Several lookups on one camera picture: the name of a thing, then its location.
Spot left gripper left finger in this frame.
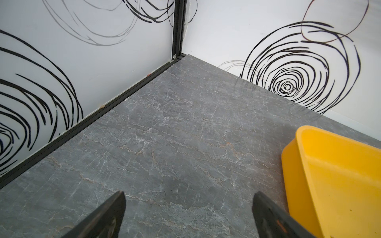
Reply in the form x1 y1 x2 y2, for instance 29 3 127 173
63 191 126 238

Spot yellow plastic storage tray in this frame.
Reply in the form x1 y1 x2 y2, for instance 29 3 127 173
281 126 381 238

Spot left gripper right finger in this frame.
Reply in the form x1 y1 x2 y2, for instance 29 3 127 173
252 191 314 238

